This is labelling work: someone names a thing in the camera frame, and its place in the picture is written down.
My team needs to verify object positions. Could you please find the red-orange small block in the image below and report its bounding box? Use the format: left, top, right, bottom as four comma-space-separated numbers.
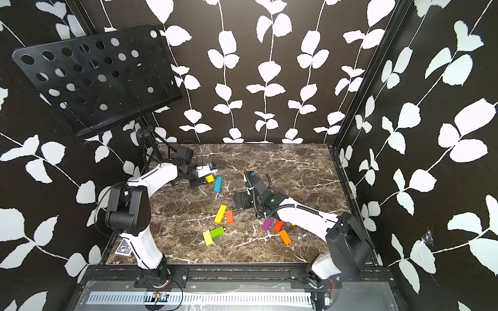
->
226, 210, 234, 224

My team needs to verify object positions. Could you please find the cyan block group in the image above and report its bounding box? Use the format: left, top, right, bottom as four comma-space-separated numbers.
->
214, 176, 223, 193

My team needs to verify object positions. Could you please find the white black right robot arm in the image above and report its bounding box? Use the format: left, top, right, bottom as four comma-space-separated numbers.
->
233, 190, 374, 287

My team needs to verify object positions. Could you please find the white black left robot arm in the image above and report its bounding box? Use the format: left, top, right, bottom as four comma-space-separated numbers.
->
105, 163, 217, 271

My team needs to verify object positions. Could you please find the yellow long block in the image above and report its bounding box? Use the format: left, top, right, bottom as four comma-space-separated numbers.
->
214, 205, 227, 224

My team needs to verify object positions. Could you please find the purple block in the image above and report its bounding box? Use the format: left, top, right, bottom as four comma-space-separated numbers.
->
262, 218, 273, 231

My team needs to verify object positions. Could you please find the green block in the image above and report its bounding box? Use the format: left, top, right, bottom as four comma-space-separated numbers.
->
210, 227, 225, 238

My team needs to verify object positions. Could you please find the red block right group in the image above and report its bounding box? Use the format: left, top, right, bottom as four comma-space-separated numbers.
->
274, 220, 285, 232

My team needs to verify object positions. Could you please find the light yellow-green block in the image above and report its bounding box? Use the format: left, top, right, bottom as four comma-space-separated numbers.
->
203, 230, 213, 246

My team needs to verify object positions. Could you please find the orange block lower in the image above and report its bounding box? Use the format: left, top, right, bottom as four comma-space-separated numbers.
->
279, 230, 292, 246

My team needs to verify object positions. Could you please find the black perforated music stand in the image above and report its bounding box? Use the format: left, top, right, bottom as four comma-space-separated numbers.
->
12, 25, 184, 172

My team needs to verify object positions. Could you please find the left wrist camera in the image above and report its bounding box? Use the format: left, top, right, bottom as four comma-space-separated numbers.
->
175, 146, 194, 165

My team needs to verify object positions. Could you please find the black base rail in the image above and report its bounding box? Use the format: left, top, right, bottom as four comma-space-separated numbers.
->
80, 263, 395, 290

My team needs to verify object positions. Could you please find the white slotted cable duct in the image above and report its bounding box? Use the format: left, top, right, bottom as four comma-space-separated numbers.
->
84, 292, 313, 308

